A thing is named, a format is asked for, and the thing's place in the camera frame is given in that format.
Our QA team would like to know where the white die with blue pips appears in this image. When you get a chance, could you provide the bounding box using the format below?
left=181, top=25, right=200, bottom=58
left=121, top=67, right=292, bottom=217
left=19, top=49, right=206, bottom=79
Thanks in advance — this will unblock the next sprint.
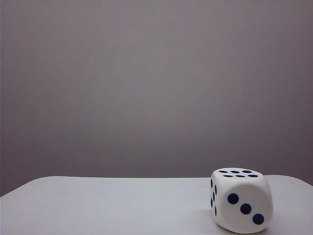
left=210, top=167, right=271, bottom=232

